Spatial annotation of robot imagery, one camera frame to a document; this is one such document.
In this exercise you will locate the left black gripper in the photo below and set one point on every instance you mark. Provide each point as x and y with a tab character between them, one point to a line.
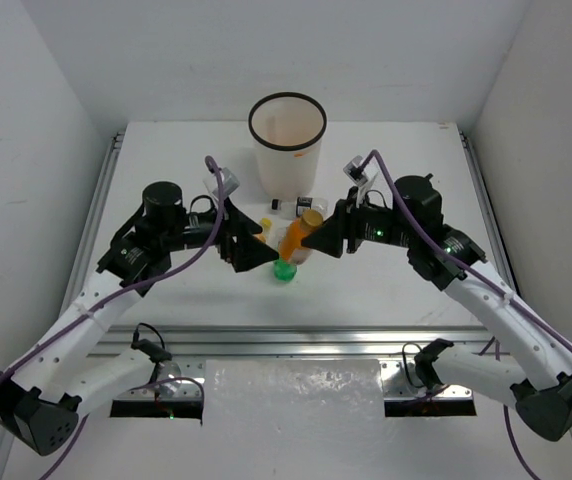
229	235

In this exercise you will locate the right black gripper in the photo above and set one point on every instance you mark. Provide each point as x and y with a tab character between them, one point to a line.
329	236

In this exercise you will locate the orange bottle with gold cap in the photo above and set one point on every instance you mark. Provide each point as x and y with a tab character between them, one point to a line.
291	247

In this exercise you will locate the clear bottle with black label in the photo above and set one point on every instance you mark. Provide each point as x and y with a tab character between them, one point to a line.
294	209

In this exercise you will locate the green plastic bottle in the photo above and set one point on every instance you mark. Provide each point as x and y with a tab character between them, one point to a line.
284	271

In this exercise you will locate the crushed clear bottle black cap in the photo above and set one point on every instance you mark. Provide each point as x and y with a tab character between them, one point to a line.
280	234

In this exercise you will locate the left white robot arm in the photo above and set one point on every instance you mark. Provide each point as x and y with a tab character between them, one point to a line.
42	396

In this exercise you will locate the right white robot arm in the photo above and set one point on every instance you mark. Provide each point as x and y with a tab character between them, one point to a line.
506	310

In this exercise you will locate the white bin with black rim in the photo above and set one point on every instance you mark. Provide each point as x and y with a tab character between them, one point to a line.
287	129

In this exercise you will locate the clear bottle with yellow cap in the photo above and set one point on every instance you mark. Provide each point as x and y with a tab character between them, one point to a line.
266	225

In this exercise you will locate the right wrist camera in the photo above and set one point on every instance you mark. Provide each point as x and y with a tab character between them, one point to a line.
362	174

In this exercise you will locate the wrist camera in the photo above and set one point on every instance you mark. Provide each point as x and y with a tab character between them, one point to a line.
221	186
362	174

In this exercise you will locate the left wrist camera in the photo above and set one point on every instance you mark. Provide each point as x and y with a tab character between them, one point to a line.
221	186

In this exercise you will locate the aluminium front rail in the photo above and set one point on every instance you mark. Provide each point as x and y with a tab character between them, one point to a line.
306	354

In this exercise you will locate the right aluminium side rail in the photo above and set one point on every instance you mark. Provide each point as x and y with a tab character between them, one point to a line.
501	258

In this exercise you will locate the aluminium side rail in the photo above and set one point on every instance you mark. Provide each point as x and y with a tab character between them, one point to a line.
501	258
83	255

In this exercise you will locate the left aluminium side rail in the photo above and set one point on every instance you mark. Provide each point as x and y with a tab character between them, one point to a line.
83	255

